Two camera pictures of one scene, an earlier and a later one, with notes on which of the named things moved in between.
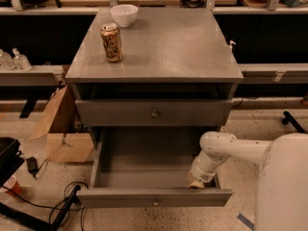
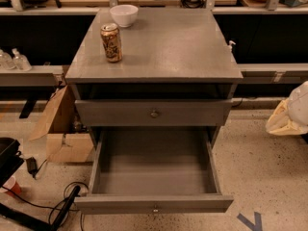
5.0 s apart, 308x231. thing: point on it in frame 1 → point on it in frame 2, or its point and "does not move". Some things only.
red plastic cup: x=12 y=185 does not move
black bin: x=10 y=158 does not move
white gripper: x=202 y=175 → x=299 y=104
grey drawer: x=147 y=166 does not move
